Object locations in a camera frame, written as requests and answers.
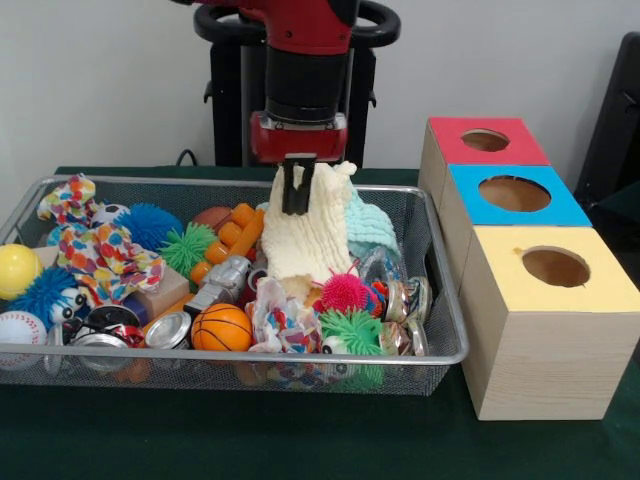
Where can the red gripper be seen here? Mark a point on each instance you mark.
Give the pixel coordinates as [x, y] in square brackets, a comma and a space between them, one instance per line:
[300, 142]

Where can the cream knitted cloth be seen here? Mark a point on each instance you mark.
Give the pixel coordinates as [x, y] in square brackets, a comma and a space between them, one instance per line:
[305, 240]

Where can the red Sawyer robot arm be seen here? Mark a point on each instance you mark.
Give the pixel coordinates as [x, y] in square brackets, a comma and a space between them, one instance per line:
[305, 65]

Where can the wooden box with three holes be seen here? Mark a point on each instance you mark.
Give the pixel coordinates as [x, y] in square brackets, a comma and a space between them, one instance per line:
[545, 350]

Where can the light blue waffle cloth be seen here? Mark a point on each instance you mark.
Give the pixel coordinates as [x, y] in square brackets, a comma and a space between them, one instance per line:
[370, 225]

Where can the green spiky rubber ball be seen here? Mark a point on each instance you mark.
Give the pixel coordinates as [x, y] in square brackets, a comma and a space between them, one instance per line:
[352, 327]

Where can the blue spiky rubber ball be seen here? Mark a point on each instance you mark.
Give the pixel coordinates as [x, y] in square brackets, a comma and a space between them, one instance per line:
[147, 225]

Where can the orange toy basketball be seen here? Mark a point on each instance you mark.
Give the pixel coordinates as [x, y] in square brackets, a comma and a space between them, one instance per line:
[221, 327]

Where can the yellow plastic ball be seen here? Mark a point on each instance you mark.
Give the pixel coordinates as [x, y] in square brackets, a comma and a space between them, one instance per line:
[17, 270]

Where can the white toy baseball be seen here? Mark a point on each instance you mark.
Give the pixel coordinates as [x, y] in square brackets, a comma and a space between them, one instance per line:
[20, 327]

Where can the black upright panel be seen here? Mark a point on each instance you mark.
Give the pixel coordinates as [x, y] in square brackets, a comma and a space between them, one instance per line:
[615, 125]

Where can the dark green side table cloth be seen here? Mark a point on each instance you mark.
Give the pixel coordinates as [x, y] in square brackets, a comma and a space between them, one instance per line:
[622, 210]

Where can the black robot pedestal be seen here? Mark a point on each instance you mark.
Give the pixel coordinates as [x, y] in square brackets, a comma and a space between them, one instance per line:
[227, 100]

